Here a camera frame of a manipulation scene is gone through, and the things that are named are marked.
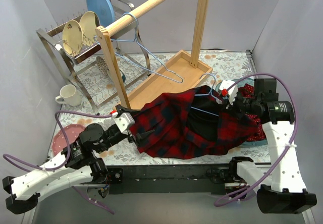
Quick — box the light blue wire hanger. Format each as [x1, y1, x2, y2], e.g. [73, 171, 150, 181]
[191, 73, 224, 117]

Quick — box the red plaid skirt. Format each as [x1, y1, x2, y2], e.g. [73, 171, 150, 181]
[130, 85, 258, 159]

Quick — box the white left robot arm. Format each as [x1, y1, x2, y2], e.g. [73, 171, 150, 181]
[3, 124, 153, 214]

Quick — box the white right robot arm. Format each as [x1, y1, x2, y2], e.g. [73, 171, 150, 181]
[214, 76, 317, 214]

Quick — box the red polka dot cloth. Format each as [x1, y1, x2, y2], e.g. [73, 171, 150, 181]
[238, 83, 266, 144]

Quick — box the teal plastic tray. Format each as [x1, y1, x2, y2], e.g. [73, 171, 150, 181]
[216, 79, 268, 148]

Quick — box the floral table mat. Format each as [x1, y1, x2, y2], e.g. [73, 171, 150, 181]
[60, 50, 271, 165]

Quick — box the pink dotted plate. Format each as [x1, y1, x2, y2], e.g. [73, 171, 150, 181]
[52, 124, 86, 156]

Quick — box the white mug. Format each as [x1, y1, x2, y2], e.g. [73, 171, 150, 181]
[55, 84, 82, 107]

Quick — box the teal cup under rack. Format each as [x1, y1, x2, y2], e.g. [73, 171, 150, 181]
[120, 69, 126, 83]

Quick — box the wooden clothes rack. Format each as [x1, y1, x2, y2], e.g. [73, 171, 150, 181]
[95, 0, 213, 111]

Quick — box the patterned bowl under rack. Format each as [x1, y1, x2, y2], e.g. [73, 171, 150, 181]
[95, 56, 109, 76]

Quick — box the metal dish rack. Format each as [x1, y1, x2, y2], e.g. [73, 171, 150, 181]
[36, 0, 150, 115]

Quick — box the cream plate front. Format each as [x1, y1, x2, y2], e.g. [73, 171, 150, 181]
[62, 20, 83, 57]

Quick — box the cream plate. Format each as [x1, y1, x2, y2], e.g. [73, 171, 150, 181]
[79, 11, 100, 46]
[62, 20, 83, 57]

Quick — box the cream plate rear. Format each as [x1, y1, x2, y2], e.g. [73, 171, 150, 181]
[79, 11, 100, 46]

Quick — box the blue plate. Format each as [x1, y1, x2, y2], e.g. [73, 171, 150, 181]
[86, 0, 116, 27]

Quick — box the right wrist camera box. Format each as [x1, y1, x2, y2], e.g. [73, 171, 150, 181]
[219, 80, 238, 109]

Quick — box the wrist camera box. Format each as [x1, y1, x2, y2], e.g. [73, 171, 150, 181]
[219, 80, 238, 109]
[112, 104, 137, 135]

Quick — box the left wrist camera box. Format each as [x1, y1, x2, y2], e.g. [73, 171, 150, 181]
[112, 104, 137, 135]

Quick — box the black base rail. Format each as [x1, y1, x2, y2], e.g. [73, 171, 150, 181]
[78, 164, 253, 196]

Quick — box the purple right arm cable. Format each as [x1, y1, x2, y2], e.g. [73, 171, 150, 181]
[213, 73, 299, 207]

